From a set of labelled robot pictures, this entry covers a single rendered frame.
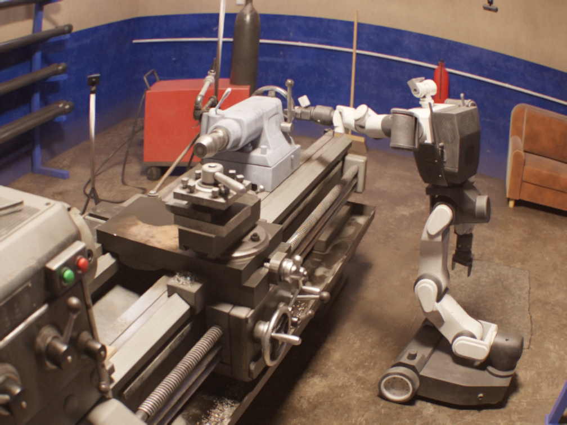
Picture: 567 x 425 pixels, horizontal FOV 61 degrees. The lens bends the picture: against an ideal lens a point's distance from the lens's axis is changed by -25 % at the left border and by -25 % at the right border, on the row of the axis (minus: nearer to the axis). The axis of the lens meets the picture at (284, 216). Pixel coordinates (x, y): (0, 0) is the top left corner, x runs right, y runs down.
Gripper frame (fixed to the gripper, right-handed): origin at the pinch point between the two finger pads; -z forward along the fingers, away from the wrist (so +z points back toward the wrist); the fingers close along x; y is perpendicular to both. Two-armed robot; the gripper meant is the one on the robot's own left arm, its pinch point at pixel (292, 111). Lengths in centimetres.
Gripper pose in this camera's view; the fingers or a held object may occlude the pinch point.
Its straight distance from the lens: 274.2
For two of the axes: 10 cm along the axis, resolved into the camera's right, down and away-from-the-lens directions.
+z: 9.3, 1.9, -3.0
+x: 3.5, -3.7, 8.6
